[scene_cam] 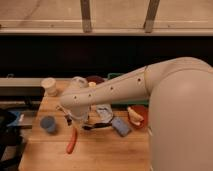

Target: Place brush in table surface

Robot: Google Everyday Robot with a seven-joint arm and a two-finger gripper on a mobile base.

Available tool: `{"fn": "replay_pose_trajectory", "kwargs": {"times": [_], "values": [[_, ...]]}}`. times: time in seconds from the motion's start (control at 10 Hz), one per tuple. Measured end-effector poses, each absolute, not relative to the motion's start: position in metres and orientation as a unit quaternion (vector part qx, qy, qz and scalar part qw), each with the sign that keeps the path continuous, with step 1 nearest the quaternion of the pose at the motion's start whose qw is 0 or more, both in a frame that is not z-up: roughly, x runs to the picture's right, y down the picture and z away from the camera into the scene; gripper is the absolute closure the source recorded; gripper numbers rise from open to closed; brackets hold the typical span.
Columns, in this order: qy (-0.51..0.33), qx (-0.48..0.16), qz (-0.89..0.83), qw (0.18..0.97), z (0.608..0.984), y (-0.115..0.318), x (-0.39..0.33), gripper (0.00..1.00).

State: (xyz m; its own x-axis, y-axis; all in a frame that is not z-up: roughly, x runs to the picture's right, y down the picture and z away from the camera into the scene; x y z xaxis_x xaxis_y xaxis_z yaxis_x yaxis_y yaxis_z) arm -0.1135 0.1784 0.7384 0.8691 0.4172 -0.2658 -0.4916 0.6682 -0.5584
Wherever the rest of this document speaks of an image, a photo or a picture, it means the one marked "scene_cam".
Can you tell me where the black handled brush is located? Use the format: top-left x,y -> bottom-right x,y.
82,123 -> 112,131

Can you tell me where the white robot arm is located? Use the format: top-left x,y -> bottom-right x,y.
60,57 -> 213,171

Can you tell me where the metal spoon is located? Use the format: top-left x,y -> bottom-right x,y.
56,106 -> 72,126

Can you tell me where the orange carrot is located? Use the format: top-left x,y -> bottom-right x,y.
66,127 -> 78,154

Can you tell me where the blue plastic cup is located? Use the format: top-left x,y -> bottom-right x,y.
40,116 -> 56,133

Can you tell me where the yellow round fruit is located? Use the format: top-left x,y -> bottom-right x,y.
89,82 -> 96,87

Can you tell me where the blue sponge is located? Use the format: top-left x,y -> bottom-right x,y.
112,117 -> 131,137

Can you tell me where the maroon bowl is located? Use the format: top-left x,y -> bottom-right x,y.
86,75 -> 104,84

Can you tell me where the white plastic cup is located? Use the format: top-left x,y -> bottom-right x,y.
41,77 -> 57,96

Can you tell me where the yellow food in bowl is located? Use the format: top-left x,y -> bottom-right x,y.
127,107 -> 144,126

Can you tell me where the orange bowl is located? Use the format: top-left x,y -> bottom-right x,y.
128,105 -> 148,128

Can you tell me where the green plastic bin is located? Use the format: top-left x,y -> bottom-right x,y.
107,73 -> 149,107

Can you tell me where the black chair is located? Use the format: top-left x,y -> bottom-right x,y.
0,108 -> 23,171

